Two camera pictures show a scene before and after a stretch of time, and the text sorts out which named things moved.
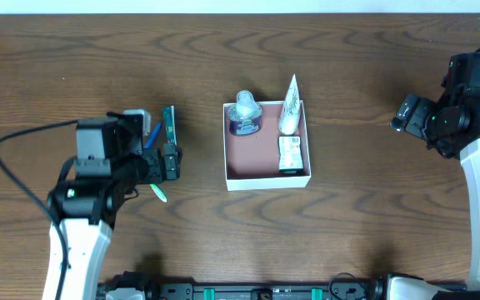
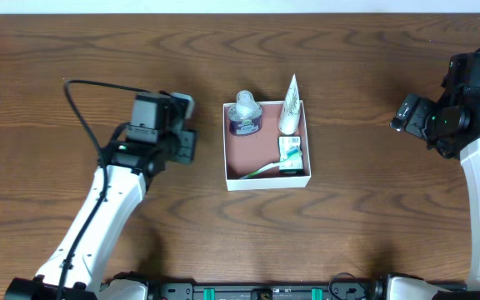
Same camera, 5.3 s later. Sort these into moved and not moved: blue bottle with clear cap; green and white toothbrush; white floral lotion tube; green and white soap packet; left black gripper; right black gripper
Moved: left black gripper; green and white toothbrush
Not moved: green and white soap packet; right black gripper; blue bottle with clear cap; white floral lotion tube
